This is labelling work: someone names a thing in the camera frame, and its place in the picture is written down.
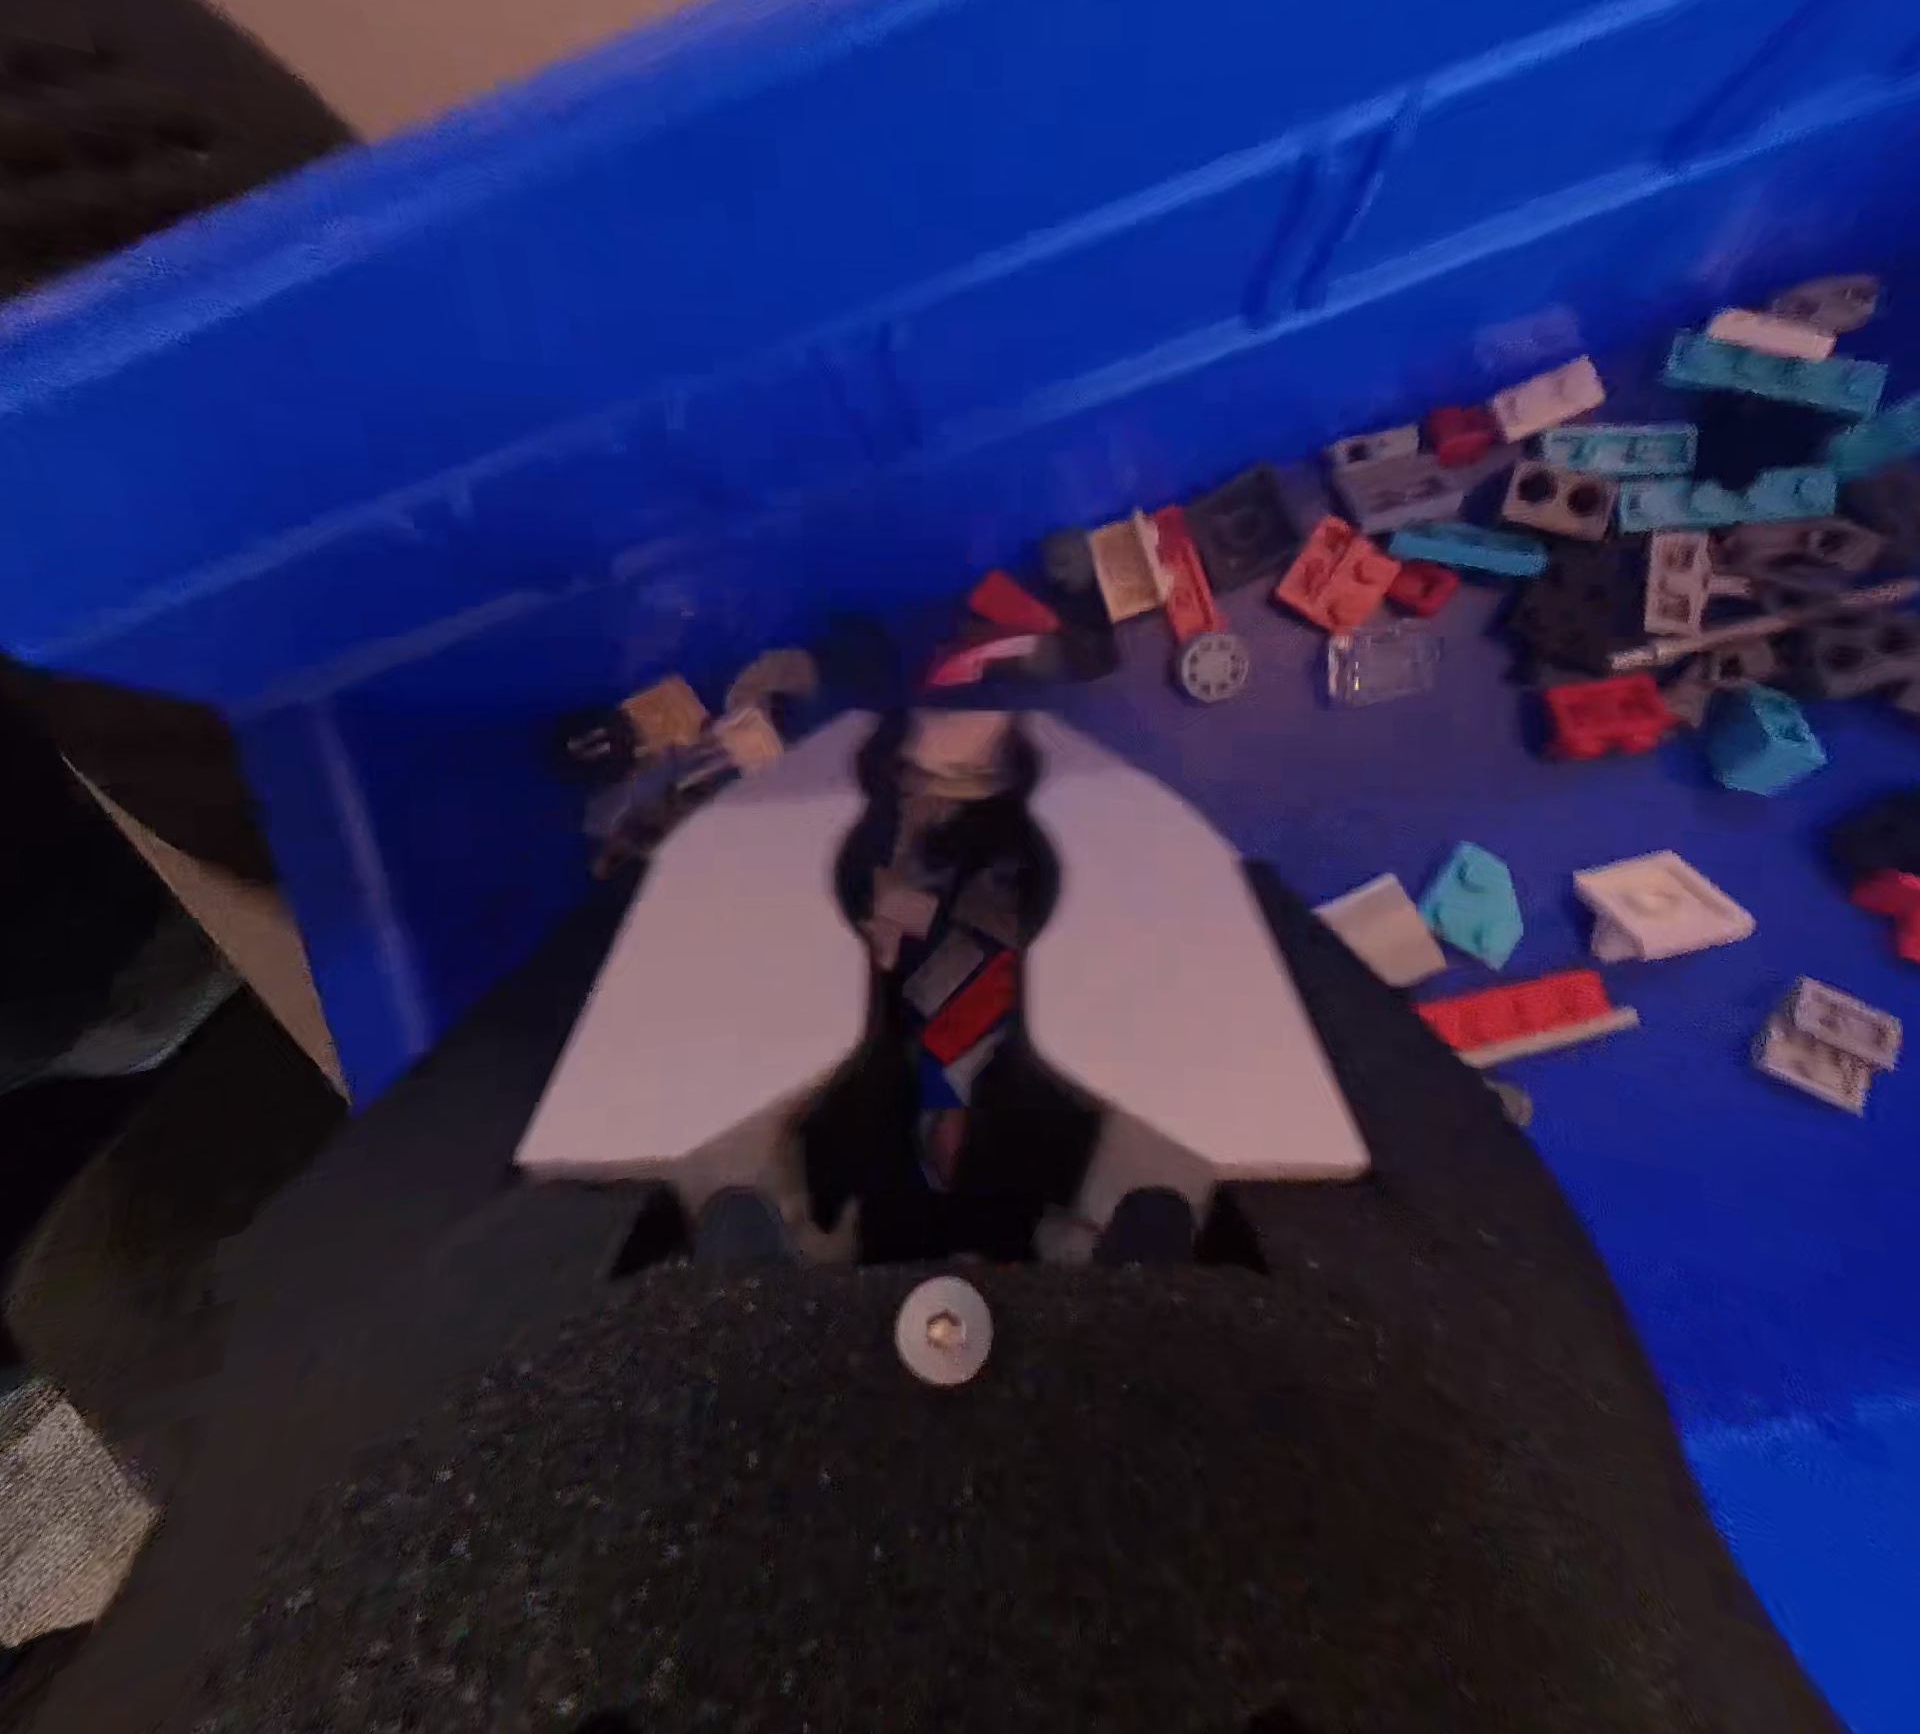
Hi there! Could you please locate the pile of lego bricks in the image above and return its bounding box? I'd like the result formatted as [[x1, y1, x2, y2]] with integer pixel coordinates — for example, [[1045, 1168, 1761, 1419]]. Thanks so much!
[[563, 271, 1920, 1198]]

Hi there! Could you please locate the blue plastic bin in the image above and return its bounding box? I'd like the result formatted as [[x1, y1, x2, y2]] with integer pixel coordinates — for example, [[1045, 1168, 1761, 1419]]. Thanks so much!
[[0, 0, 1920, 1734]]

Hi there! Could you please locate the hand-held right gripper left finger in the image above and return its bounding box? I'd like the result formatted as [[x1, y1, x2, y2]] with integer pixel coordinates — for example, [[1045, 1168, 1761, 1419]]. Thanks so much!
[[516, 710, 909, 1269]]

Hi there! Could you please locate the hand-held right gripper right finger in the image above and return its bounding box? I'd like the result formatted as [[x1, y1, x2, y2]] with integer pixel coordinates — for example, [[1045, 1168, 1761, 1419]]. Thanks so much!
[[990, 710, 1370, 1269]]

